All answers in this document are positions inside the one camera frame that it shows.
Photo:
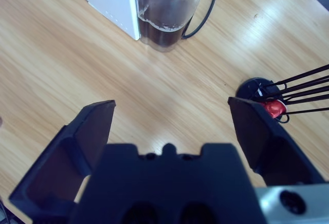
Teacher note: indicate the clear water tank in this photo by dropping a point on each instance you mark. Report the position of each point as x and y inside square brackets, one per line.
[167, 10]

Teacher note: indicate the white capsule coffee machine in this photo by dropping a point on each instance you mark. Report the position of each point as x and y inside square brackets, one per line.
[108, 0]

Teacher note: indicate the black capsule holder with rods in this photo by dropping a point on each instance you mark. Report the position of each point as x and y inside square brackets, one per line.
[250, 88]

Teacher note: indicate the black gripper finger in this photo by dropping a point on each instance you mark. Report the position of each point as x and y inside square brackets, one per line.
[64, 162]
[270, 152]

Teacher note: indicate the red coffee capsule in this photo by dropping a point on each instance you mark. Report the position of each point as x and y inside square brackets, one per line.
[276, 108]

